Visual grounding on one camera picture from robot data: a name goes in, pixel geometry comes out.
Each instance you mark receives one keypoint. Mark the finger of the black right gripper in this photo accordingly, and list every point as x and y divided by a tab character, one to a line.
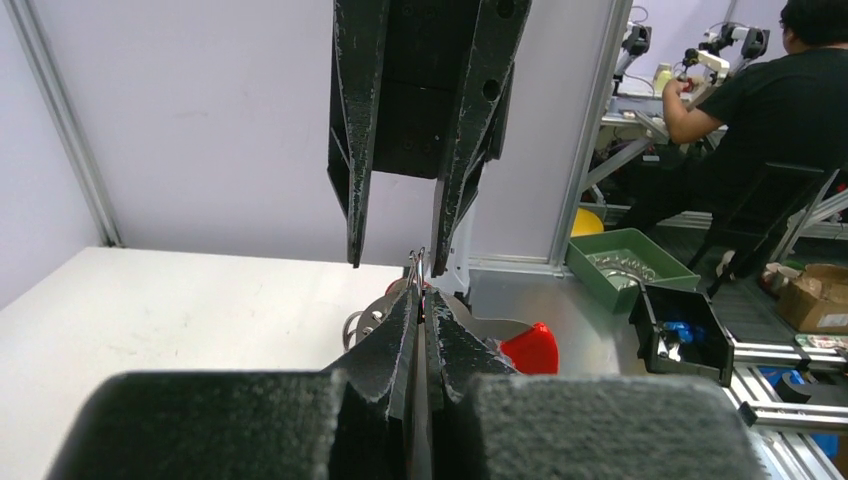
483	75
358	52

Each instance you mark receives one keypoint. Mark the cardboard box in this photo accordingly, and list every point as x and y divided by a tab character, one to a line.
816	301

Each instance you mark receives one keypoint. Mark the person in black shirt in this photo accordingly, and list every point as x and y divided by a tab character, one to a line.
790	110

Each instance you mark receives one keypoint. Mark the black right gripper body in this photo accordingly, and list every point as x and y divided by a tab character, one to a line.
425	44

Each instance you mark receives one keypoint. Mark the green plastic bin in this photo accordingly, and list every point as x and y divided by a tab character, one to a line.
614	265

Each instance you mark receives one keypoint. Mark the yellow round object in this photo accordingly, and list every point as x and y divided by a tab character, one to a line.
586	223

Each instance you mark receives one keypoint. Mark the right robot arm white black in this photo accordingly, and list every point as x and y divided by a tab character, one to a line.
457	265

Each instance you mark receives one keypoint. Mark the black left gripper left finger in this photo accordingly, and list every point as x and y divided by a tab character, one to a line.
349	420

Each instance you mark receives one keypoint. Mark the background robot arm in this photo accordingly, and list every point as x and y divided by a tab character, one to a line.
725	49

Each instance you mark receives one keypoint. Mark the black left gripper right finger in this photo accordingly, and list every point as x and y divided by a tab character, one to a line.
490	421

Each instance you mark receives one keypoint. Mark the black plastic bin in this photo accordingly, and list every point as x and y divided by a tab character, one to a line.
679	334

